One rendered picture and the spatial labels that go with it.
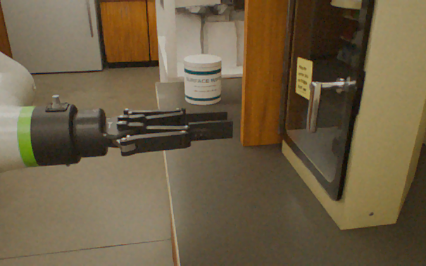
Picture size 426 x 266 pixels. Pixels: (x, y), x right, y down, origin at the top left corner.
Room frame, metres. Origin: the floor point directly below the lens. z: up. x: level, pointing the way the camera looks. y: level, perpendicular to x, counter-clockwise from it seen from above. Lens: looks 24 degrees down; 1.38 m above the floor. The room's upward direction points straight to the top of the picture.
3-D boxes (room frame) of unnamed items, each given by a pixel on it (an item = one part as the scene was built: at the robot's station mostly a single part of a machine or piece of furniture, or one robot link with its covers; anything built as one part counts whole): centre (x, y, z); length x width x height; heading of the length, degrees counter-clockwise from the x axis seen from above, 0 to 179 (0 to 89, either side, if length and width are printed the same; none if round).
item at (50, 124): (0.52, 0.23, 1.15); 0.09 x 0.06 x 0.12; 10
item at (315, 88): (0.60, -0.19, 1.17); 0.05 x 0.03 x 0.10; 100
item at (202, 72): (1.28, 0.04, 1.02); 0.13 x 0.13 x 0.15
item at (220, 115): (0.58, 0.01, 1.14); 0.07 x 0.01 x 0.03; 100
